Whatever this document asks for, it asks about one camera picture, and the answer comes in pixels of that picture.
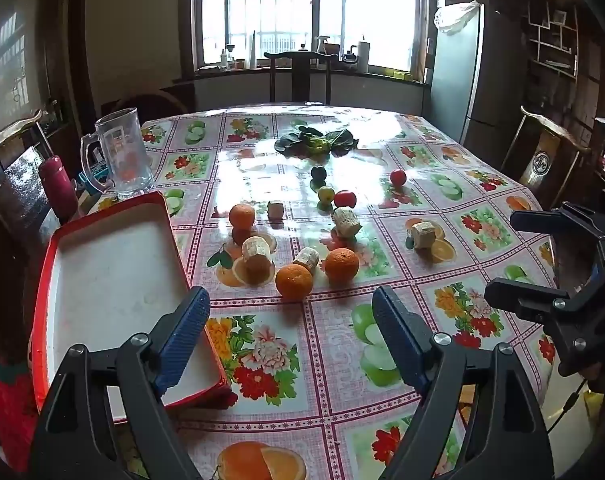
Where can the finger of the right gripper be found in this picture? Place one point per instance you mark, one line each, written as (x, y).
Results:
(543, 305)
(567, 219)

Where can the magenta thermos bottle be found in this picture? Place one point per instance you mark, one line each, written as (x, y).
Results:
(58, 188)

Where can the green plum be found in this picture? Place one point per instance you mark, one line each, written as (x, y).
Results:
(326, 194)

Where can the red white tray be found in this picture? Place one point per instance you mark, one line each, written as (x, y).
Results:
(104, 278)

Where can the dark plum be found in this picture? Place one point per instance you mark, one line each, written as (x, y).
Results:
(318, 174)

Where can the green leafy vegetable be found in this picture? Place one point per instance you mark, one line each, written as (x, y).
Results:
(306, 141)

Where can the small red tomato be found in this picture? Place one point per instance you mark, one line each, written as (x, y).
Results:
(398, 178)

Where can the round dark chair back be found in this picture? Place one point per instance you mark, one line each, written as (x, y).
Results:
(152, 105)

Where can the spray bottle on windowsill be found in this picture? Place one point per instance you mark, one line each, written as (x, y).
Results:
(321, 42)

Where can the clear glass mug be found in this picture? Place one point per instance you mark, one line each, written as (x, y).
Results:
(121, 142)

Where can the silver refrigerator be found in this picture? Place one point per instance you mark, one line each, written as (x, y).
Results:
(455, 75)

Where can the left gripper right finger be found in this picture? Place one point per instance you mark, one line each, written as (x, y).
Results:
(506, 436)

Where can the small corn piece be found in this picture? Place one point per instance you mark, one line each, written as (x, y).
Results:
(276, 210)

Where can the large red tomato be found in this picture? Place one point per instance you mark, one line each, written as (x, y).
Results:
(345, 198)

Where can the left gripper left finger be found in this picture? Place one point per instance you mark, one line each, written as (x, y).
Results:
(75, 436)

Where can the floral plastic tablecloth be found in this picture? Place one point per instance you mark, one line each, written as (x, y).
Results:
(291, 217)

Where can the white paper roll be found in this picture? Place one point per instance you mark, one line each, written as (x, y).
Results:
(363, 57)

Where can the orange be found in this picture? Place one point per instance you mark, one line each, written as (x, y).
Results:
(341, 266)
(242, 216)
(294, 282)

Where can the wooden chair right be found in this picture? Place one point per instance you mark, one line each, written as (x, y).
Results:
(556, 157)

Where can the white plastic bag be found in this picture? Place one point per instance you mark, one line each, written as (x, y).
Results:
(453, 18)

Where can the wooden wall shelf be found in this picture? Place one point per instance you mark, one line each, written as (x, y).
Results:
(552, 32)

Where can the large corn piece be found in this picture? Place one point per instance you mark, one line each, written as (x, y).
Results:
(347, 224)

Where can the dark wooden chair far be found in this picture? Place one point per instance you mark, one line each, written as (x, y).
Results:
(300, 73)

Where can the kettle on windowsill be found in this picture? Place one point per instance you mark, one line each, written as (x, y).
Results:
(350, 58)

